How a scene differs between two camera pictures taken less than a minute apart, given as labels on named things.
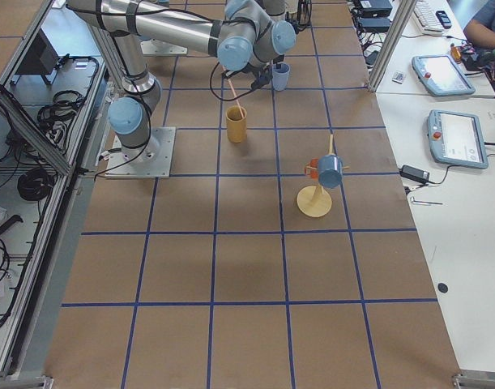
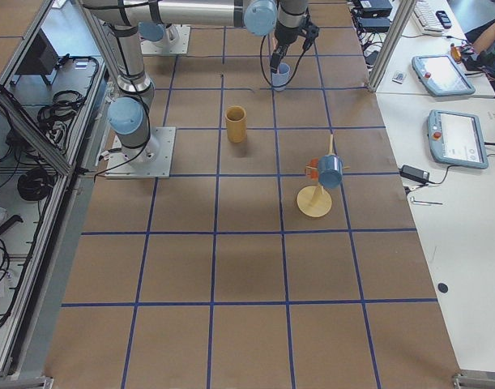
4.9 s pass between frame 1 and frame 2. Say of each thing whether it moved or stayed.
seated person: moved
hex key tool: stayed
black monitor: stayed
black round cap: stayed
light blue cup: stayed
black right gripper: moved
